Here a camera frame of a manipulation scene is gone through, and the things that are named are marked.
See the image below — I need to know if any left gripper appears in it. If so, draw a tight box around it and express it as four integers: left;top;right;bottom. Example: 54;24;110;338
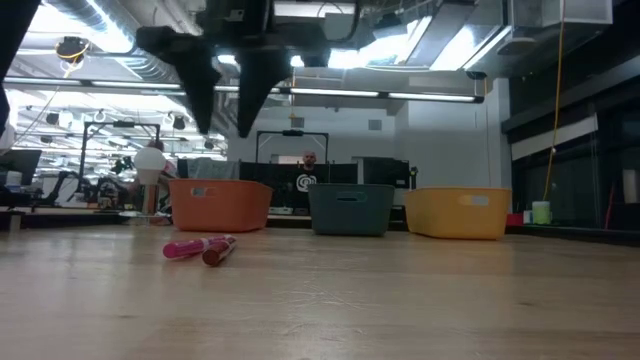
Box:
135;0;331;139

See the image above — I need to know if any pink marker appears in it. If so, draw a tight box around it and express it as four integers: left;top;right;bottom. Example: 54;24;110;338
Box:
162;234;236;260

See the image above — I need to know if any brown marker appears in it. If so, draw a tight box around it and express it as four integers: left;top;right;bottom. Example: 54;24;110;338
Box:
201;236;238;268

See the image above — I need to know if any white bulb chrome lamp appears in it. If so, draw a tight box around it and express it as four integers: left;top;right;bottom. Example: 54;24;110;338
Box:
133;146;168;217

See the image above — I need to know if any orange plastic bin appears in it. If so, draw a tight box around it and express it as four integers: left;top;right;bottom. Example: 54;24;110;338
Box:
168;178;274;234

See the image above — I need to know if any black partition screen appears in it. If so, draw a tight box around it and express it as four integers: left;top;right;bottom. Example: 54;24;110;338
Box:
175;157;359;209

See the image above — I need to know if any teal plastic bin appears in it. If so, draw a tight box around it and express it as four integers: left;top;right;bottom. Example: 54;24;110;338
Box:
307;182;397;237

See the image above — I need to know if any long led light bar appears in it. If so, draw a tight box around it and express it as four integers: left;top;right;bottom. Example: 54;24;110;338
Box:
0;77;485;104

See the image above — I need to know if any black monitor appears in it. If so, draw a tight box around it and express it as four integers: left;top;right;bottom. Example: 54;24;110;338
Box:
0;148;43;187

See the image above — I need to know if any yellow plastic bin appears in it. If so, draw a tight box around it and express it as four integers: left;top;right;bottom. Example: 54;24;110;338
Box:
403;186;513;241

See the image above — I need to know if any green white cup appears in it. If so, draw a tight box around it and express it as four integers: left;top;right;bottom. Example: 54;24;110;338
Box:
531;200;553;226

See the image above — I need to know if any black rig frame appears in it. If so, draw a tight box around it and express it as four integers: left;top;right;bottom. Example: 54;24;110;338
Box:
78;121;161;194
255;129;330;164

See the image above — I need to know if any ceiling cord reel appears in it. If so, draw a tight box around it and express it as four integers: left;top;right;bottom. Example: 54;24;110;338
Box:
55;35;91;65

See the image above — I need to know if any yellow cable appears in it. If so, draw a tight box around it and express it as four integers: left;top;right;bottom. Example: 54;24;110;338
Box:
542;0;567;202

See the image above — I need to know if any black aluminium table frame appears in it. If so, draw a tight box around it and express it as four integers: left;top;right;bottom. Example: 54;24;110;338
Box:
0;209;640;247

